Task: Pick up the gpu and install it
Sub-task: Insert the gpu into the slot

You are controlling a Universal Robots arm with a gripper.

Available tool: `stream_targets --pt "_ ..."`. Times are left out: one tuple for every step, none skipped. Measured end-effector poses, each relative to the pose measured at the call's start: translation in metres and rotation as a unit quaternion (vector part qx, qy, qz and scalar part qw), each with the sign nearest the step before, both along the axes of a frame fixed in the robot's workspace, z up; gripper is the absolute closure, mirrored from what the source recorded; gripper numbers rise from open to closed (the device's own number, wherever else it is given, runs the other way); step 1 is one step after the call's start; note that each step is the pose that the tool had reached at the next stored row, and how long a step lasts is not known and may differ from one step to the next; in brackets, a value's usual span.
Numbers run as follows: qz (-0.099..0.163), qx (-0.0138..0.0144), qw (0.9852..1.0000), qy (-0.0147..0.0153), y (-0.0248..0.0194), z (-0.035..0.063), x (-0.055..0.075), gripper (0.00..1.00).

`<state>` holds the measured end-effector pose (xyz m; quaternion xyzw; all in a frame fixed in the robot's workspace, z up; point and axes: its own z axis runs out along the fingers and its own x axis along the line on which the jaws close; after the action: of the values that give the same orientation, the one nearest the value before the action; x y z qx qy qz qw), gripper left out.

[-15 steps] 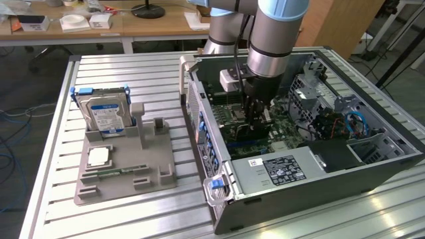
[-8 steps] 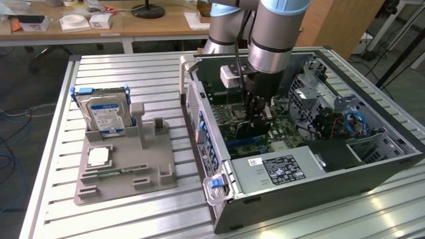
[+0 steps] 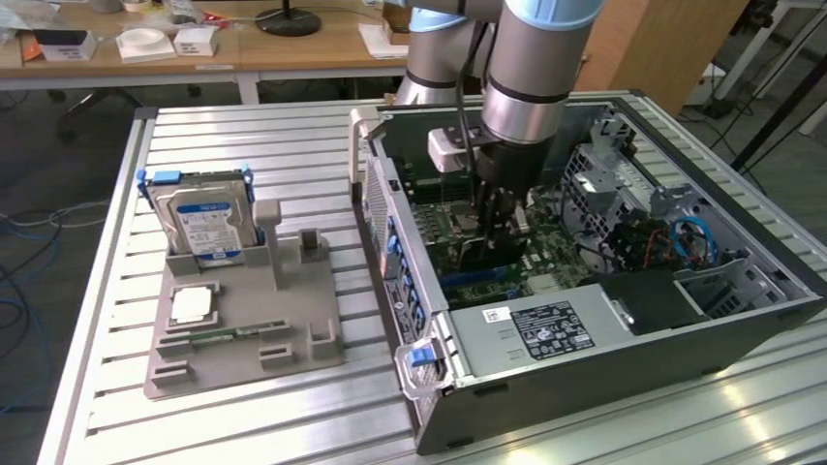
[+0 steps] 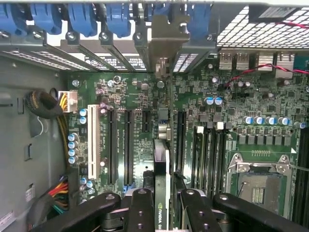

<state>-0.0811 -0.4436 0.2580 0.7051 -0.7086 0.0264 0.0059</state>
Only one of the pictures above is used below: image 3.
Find grey power supply unit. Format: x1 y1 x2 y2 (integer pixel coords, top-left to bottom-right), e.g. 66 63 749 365
448 285 638 380

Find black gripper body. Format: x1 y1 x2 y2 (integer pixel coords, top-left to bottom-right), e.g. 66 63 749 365
473 137 552 194

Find white table frame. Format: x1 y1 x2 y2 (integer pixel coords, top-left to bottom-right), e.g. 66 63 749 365
682 0 827 137

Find silver CPU chip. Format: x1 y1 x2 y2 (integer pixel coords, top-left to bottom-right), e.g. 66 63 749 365
165 287 218 327

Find black slanted pole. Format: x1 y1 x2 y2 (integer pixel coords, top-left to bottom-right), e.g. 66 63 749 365
729 0 827 171

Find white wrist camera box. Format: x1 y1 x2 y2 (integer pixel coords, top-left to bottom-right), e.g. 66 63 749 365
425 126 484 173

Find blue floor cable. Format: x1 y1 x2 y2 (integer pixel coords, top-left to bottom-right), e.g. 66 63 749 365
0 212 57 416

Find hard disk in blue caddy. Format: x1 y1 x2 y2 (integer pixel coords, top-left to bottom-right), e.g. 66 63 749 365
133 163 254 270

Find dark arm cable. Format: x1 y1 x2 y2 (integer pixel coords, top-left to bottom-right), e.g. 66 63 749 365
450 21 493 161

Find red and orange wires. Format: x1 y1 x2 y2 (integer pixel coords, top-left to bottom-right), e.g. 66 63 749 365
637 226 681 270

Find wooden desk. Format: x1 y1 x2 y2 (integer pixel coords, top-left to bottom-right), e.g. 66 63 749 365
0 0 592 106

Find wooden cabinet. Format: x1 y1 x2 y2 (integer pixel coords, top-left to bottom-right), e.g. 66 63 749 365
566 0 752 118

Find white floor cable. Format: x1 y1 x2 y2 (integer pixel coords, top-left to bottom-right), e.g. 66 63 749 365
9 199 111 230

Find black open PC case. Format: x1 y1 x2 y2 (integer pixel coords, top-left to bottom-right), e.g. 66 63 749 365
346 88 827 459

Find plain white box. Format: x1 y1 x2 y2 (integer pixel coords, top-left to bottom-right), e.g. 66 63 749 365
170 25 221 58

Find white box with black lid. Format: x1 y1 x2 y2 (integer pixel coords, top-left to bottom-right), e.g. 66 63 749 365
30 28 99 63

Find grey parts rack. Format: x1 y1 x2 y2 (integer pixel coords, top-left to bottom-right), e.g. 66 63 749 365
141 198 348 402

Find green RAM stick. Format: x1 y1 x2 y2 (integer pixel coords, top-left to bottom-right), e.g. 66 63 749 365
185 325 268 343

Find metal disk bay cage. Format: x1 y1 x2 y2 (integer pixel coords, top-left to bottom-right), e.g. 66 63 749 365
557 114 661 243

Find black chair base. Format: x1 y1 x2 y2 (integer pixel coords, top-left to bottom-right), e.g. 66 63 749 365
47 85 145 142

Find blue wire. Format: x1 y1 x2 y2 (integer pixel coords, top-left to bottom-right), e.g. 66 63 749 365
669 216 721 266

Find black round monitor base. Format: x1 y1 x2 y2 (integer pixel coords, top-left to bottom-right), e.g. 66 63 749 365
253 0 322 38

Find CPU socket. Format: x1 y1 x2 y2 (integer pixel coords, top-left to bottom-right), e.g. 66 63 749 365
445 200 482 236

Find green motherboard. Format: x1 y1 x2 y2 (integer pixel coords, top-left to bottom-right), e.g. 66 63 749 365
398 159 606 312

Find blue expansion slot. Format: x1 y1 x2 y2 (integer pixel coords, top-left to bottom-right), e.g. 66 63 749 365
437 268 508 289

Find white paper sheets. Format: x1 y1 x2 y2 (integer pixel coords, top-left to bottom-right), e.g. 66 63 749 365
356 20 410 61

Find white square holder with ring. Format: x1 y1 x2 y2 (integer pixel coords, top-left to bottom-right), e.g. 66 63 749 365
113 27 178 65

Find graphics card with metal bracket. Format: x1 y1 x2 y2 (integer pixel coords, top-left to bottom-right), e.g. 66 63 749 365
445 231 528 274

